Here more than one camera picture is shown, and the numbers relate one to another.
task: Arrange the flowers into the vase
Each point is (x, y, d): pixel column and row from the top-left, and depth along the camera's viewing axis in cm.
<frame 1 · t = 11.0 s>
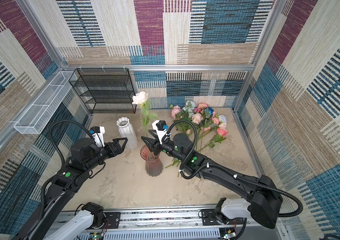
left hand: (121, 139, 70), fingers open
right hand: (145, 136, 67), fingers open
pink ribbed glass vase: (153, 167, 91), point 2 cm above the table
pile of artificial flowers: (206, 127, 107), point 4 cm above the table

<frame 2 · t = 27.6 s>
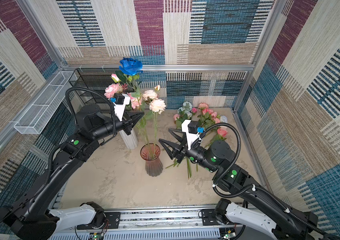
left hand: (142, 110, 60), fingers closed
right hand: (164, 138, 54), fingers open
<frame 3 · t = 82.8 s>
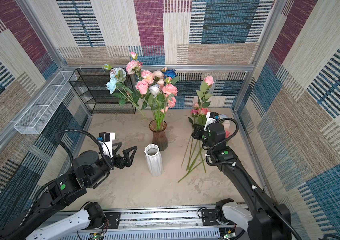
left hand: (129, 144, 63), fingers open
right hand: (193, 126, 78), fingers closed
pink ribbed glass vase: (159, 137, 93), point 12 cm above the table
white ribbed ceramic vase: (154, 160, 74), point 20 cm above the table
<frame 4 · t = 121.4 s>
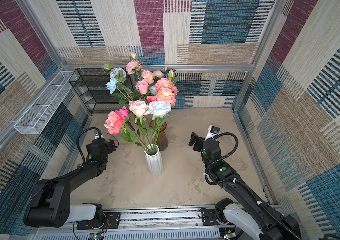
left hand: (100, 139, 89), fingers open
right hand: (199, 136, 78), fingers open
